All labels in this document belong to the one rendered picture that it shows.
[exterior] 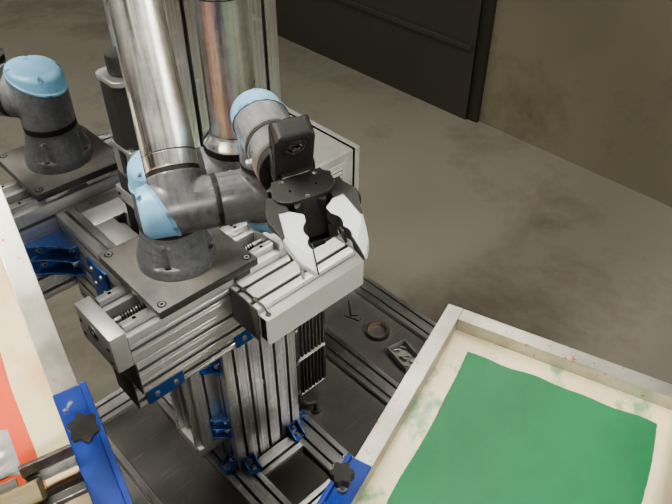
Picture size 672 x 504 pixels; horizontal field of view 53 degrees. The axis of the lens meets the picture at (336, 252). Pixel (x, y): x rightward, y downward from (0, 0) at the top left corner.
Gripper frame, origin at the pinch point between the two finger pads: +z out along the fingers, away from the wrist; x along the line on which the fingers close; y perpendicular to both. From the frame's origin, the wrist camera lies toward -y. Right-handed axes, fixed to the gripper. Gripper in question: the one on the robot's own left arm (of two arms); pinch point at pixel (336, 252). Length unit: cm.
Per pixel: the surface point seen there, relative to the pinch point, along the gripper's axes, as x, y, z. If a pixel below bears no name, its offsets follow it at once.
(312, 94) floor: -81, 181, -349
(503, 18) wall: -180, 127, -275
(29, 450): 46, 37, -20
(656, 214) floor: -208, 198, -162
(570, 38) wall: -197, 128, -236
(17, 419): 47, 35, -25
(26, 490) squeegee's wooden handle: 44, 32, -10
